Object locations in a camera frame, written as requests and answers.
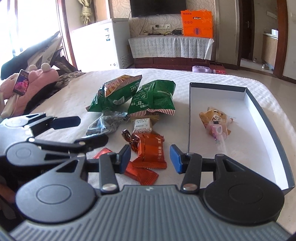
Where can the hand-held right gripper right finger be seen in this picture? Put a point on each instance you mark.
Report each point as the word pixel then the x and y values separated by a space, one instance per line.
pixel 177 161

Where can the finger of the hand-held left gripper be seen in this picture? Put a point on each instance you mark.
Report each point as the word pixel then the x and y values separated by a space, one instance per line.
pixel 92 141
pixel 67 122

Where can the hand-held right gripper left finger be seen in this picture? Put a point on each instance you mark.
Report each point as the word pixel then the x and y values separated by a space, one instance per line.
pixel 124 158

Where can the red-orange snack packet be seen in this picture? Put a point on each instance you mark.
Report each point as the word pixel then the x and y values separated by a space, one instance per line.
pixel 101 153
pixel 141 173

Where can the brown gold candy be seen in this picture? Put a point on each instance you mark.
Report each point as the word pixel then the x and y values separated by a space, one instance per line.
pixel 133 141

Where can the clear sunflower seed packet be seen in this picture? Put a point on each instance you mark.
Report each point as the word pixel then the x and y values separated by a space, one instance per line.
pixel 104 125

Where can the bright orange snack packet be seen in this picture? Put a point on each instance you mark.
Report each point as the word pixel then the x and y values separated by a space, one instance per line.
pixel 150 150

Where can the small white snack packet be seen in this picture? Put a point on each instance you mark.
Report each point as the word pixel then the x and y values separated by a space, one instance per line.
pixel 142 125

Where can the small tan snack packet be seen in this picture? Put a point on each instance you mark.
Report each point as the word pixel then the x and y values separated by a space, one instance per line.
pixel 153 116

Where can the grey box with white inside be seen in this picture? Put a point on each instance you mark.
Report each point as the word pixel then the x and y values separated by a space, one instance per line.
pixel 266 150

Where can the dark patterned cloth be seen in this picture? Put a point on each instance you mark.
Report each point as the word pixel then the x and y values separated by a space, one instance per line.
pixel 69 78

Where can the green cracker snack bag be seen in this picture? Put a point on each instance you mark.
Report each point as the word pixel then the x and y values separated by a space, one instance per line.
pixel 111 97

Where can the clear pink lollipop packet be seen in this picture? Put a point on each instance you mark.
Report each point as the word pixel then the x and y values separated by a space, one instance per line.
pixel 217 131

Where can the pink plush toy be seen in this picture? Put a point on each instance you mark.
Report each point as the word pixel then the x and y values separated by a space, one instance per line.
pixel 39 78

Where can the tan pastry packet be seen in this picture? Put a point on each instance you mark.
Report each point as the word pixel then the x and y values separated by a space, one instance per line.
pixel 215 117

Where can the pink printed card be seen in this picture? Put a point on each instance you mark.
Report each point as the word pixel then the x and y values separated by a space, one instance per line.
pixel 20 82

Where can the black white jacket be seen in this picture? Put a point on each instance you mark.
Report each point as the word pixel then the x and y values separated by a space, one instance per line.
pixel 34 51

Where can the white chest freezer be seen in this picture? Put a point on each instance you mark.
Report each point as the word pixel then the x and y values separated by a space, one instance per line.
pixel 97 44

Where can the purple plastic container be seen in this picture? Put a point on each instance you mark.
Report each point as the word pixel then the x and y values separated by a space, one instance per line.
pixel 201 69

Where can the brown wooden tv cabinet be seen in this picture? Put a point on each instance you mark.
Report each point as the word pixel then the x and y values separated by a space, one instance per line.
pixel 171 62

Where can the red plastic crate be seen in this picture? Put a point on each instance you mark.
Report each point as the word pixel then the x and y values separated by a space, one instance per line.
pixel 217 68

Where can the tied beige curtain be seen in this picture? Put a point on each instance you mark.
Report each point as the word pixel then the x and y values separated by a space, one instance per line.
pixel 85 11

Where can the cabinet with white cloth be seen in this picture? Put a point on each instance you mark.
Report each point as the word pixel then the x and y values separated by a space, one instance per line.
pixel 171 46

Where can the black router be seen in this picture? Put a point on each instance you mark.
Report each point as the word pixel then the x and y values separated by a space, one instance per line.
pixel 178 32

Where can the orange gift box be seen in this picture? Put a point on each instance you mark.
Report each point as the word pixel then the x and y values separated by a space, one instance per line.
pixel 196 25

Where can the wooden kitchen counter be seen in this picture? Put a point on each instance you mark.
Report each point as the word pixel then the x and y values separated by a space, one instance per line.
pixel 269 48

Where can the black television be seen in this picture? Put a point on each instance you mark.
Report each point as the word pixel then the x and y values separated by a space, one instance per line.
pixel 157 7

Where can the dark wooden door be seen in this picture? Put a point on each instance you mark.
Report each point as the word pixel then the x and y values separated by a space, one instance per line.
pixel 245 27

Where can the white box on counter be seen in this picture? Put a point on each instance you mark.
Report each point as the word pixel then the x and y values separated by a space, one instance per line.
pixel 275 33

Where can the white wall sockets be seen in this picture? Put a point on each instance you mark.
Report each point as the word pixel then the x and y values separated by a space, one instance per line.
pixel 159 26

